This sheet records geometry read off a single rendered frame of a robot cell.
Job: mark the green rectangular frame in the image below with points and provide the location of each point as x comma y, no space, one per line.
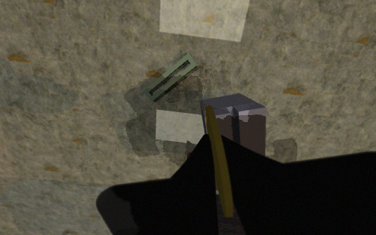
167,73

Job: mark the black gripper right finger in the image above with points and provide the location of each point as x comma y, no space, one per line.
262,187

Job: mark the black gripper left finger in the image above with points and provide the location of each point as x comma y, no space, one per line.
189,196

